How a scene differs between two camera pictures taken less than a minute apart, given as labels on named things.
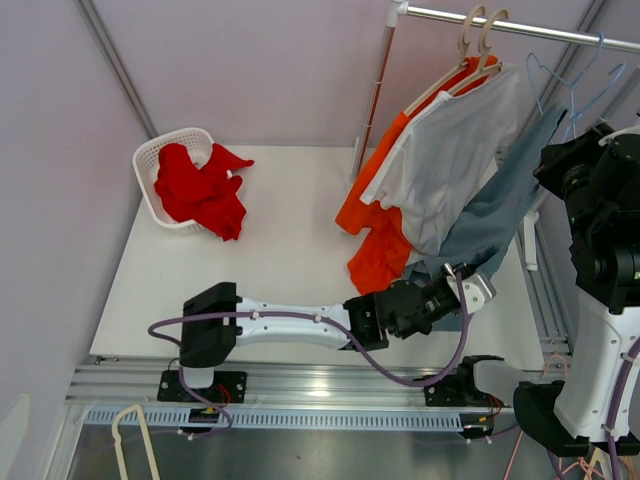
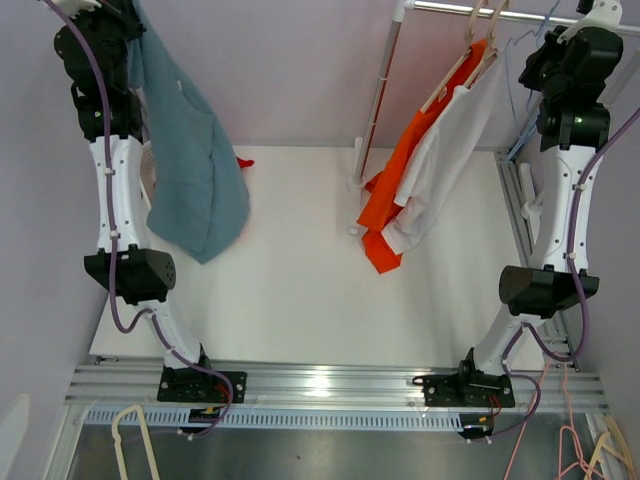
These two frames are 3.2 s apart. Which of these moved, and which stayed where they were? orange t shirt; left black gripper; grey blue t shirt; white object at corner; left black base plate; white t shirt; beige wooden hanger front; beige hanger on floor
Moved: orange t shirt; left black gripper; white t shirt; grey blue t shirt; beige wooden hanger front
Stayed: beige hanger on floor; left black base plate; white object at corner
